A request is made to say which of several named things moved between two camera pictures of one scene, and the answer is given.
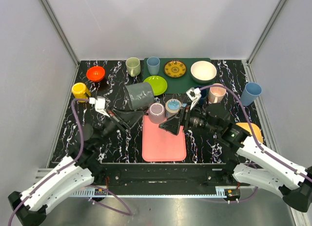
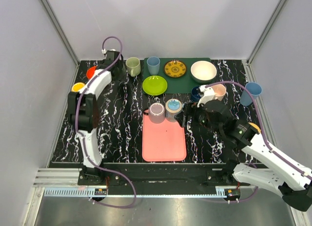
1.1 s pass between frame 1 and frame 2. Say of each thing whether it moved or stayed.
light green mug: stayed
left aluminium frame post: stayed
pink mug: stayed
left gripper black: moved
